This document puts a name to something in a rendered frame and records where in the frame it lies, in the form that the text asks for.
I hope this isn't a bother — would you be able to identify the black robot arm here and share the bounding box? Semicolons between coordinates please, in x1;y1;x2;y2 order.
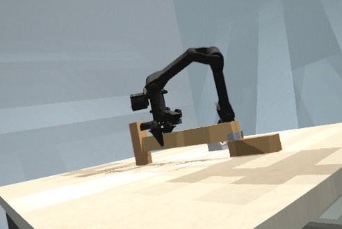
130;47;235;124

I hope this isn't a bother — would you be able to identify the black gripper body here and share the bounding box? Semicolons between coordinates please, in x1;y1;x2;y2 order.
140;105;182;131

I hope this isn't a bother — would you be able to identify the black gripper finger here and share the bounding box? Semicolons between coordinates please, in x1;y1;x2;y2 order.
148;128;164;147
163;126;176;134

